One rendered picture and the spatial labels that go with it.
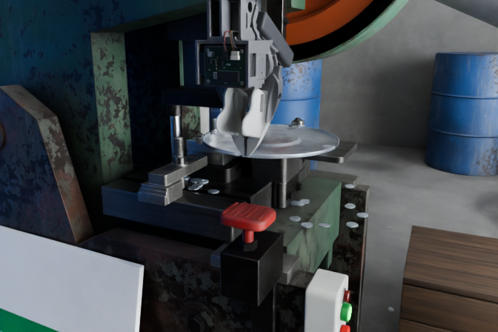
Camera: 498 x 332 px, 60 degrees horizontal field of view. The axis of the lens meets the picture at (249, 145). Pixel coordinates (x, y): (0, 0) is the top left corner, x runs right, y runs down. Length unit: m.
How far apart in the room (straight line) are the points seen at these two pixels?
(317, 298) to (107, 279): 0.41
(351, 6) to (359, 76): 3.05
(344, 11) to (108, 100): 0.64
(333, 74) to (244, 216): 3.74
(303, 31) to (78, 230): 0.76
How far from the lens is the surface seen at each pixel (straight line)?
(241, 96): 0.57
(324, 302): 0.70
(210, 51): 0.51
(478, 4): 0.67
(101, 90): 0.93
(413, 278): 1.33
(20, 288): 1.09
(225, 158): 0.92
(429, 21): 4.15
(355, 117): 4.29
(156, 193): 0.80
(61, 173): 0.96
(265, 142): 0.88
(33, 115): 0.96
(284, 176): 0.89
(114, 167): 0.98
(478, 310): 1.36
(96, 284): 0.93
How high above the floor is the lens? 1.00
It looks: 14 degrees down
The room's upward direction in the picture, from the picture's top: straight up
